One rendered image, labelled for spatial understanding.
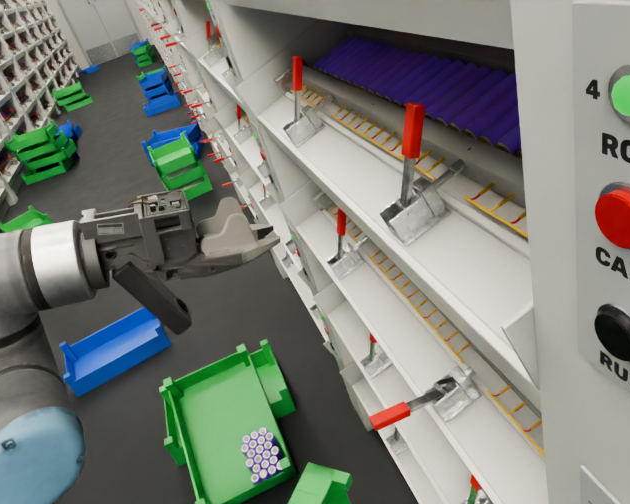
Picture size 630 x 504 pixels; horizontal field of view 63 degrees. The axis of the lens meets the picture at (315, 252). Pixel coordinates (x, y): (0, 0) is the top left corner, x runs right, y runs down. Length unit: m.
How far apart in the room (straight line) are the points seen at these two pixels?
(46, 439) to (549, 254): 0.44
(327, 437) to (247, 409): 0.19
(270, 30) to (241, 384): 0.81
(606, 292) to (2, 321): 0.56
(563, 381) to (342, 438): 0.99
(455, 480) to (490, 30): 0.57
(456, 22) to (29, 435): 0.45
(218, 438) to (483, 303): 1.00
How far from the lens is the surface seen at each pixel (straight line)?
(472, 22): 0.21
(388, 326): 0.59
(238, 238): 0.59
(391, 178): 0.44
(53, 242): 0.59
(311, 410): 1.28
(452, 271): 0.33
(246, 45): 0.77
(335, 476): 0.91
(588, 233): 0.18
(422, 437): 0.73
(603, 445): 0.25
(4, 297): 0.61
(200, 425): 1.27
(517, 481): 0.46
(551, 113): 0.17
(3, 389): 0.58
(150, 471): 1.37
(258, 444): 1.17
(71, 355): 1.85
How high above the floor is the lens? 0.94
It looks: 31 degrees down
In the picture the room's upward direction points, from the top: 19 degrees counter-clockwise
